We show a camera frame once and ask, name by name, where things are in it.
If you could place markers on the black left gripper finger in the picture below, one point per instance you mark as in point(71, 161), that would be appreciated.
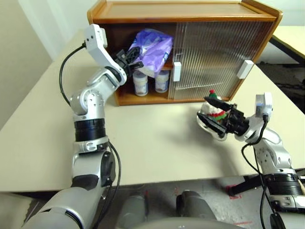
point(137, 65)
point(134, 53)

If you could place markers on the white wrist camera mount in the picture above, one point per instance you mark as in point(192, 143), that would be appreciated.
point(95, 38)
point(263, 102)

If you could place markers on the white snowman toy green hat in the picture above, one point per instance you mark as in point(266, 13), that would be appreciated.
point(209, 109)

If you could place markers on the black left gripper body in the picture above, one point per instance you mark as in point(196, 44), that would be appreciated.
point(122, 58)

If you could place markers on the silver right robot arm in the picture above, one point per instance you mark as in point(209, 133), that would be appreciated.
point(274, 152)

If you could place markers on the ribbed glass sliding door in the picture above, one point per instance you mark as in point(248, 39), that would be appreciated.
point(252, 35)
point(190, 78)

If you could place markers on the white jar with blue label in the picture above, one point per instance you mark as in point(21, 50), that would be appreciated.
point(162, 82)
point(140, 84)

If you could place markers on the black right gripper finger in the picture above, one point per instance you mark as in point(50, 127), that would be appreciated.
point(218, 103)
point(212, 124)

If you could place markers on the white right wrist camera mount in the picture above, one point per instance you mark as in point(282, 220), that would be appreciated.
point(263, 102)

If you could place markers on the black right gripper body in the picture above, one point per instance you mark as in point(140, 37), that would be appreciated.
point(236, 121)

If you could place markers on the purple plastic bag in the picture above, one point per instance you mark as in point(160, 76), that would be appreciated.
point(155, 52)

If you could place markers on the brown wooden cabinet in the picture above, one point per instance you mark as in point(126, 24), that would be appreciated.
point(166, 12)

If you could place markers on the black metal stand leg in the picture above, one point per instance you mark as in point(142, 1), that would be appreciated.
point(240, 186)

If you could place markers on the beige side table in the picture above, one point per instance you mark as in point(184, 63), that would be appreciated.
point(293, 35)

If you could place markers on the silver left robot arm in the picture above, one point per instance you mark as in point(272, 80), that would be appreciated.
point(88, 102)

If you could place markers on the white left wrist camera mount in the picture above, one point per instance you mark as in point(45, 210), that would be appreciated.
point(95, 38)

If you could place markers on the dark grey rounded shape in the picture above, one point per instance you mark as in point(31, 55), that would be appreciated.
point(132, 212)
point(193, 205)

